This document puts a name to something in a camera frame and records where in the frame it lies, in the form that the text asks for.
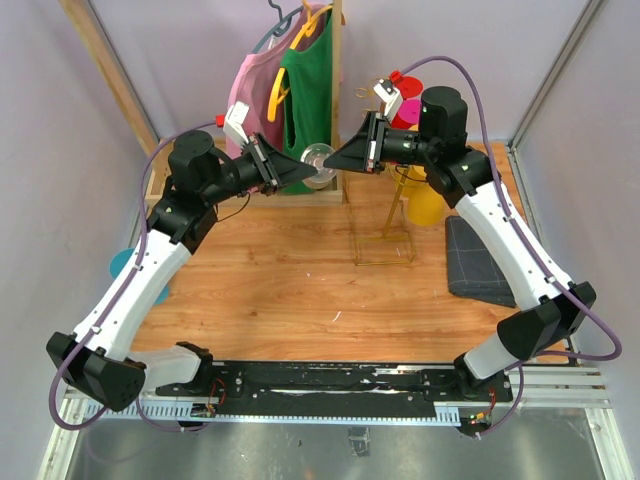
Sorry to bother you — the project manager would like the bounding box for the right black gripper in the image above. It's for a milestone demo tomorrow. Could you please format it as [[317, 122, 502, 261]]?
[[323, 111, 437, 175]]

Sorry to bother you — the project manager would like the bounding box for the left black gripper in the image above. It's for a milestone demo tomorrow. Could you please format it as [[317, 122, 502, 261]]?
[[203, 132, 318, 205]]

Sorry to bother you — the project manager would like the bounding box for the clear glass wine glass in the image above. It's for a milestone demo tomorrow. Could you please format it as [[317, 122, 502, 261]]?
[[301, 143, 337, 190]]

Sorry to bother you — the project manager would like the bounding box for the magenta plastic wine glass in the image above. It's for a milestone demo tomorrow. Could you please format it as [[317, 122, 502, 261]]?
[[394, 98, 421, 129]]

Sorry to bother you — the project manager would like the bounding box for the yellow wine glass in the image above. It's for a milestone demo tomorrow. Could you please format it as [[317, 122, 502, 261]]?
[[391, 165, 426, 198], [407, 185, 445, 227]]

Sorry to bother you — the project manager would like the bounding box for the red plastic wine glass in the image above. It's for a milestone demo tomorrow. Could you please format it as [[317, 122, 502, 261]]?
[[391, 72, 423, 100]]

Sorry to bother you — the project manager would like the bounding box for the teal plastic wine glass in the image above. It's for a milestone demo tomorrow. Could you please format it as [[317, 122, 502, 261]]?
[[109, 248, 170, 306]]

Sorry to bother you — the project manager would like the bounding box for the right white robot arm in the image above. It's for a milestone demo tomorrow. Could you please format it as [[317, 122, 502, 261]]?
[[324, 80, 596, 400]]

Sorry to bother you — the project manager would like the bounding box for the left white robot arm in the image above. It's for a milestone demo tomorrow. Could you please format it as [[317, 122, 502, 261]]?
[[46, 130, 317, 412]]

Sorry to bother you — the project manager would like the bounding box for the yellow clothes hanger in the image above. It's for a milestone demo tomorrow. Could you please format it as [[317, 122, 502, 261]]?
[[266, 1, 334, 123]]

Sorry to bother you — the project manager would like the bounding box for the pink shirt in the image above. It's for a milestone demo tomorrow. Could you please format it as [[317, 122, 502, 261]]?
[[228, 14, 304, 149]]

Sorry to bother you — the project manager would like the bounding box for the green vest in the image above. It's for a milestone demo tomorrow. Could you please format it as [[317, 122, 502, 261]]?
[[277, 5, 335, 195]]

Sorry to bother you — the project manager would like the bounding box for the grey clothes hanger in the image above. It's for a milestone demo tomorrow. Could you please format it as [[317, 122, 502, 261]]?
[[251, 0, 303, 54]]

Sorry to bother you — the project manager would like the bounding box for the grey checked cloth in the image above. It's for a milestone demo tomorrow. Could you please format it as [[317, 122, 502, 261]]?
[[445, 216, 516, 308]]

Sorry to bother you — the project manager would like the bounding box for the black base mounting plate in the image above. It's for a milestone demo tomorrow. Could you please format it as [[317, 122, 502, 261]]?
[[155, 361, 513, 421]]

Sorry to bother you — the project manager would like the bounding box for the wooden clothes rack frame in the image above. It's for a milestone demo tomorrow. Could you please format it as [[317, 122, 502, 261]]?
[[60, 1, 348, 208]]

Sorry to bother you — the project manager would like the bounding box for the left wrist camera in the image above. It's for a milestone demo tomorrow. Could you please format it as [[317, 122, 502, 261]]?
[[215, 101, 249, 148]]

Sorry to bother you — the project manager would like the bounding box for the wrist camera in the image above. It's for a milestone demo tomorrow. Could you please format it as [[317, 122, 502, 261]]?
[[215, 101, 249, 148], [373, 78, 404, 122]]

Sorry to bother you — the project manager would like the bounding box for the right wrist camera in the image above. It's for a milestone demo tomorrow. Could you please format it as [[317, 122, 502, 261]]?
[[373, 78, 404, 122]]

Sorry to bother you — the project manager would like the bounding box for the gold wire wine glass rack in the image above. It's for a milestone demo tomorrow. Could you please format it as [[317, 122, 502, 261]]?
[[343, 79, 416, 266]]

